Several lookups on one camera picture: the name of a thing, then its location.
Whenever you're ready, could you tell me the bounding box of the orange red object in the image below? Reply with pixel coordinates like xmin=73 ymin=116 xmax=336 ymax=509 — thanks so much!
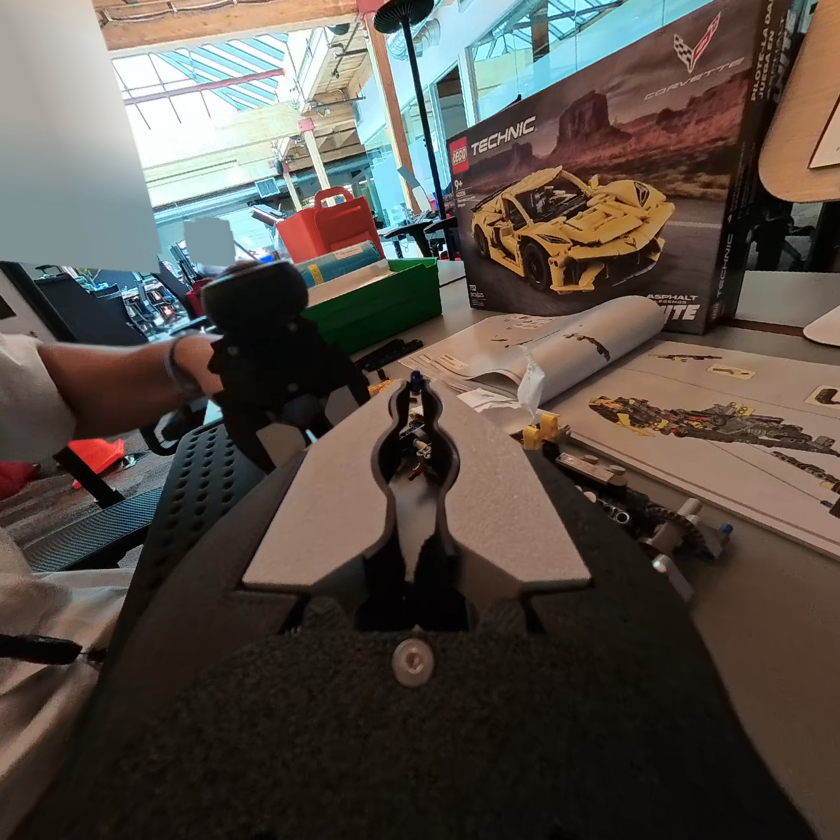
xmin=69 ymin=438 xmax=126 ymax=490

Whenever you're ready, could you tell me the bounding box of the light blue plastic packet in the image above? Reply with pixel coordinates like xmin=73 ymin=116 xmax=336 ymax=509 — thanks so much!
xmin=295 ymin=239 xmax=385 ymax=290

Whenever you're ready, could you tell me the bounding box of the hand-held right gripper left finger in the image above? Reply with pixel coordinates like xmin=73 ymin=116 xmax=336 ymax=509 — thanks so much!
xmin=243 ymin=379 xmax=404 ymax=589

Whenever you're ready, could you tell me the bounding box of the brown building column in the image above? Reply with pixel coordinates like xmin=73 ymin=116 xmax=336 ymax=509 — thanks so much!
xmin=357 ymin=0 xmax=421 ymax=214

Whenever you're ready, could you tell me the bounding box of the partly built lego car chassis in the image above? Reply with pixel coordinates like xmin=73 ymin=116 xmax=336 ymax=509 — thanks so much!
xmin=394 ymin=410 xmax=736 ymax=601

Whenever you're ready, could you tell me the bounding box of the person's left forearm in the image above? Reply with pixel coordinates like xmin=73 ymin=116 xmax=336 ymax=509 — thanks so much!
xmin=38 ymin=338 xmax=173 ymax=439

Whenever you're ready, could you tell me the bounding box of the person's left hand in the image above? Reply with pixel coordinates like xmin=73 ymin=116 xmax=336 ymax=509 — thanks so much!
xmin=179 ymin=332 xmax=225 ymax=396

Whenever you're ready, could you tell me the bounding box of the white printed t-shirt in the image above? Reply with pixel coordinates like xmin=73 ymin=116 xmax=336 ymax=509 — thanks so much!
xmin=0 ymin=331 xmax=135 ymax=840

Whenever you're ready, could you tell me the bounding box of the green plastic bin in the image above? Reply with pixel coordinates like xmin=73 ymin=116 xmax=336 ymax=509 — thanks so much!
xmin=302 ymin=257 xmax=442 ymax=355

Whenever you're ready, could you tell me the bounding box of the grey wristband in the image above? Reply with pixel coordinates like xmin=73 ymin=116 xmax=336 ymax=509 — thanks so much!
xmin=163 ymin=333 xmax=198 ymax=398

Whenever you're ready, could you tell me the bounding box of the black strap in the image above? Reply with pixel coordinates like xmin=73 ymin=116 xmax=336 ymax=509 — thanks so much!
xmin=0 ymin=633 xmax=106 ymax=667

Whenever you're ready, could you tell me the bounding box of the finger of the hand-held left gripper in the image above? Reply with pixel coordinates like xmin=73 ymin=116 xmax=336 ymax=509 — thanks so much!
xmin=255 ymin=421 xmax=315 ymax=469

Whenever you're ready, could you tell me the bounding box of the lego set cardboard box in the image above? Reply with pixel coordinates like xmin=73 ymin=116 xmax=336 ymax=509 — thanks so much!
xmin=446 ymin=0 xmax=798 ymax=336

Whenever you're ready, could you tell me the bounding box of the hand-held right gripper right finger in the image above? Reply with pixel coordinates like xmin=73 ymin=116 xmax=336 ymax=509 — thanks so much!
xmin=427 ymin=379 xmax=595 ymax=592

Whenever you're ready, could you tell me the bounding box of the red cloth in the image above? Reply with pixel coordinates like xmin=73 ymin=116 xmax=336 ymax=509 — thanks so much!
xmin=0 ymin=459 xmax=37 ymax=500

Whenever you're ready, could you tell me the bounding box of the lego instruction booklet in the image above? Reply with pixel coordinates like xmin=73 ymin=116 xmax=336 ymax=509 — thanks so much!
xmin=400 ymin=295 xmax=840 ymax=559

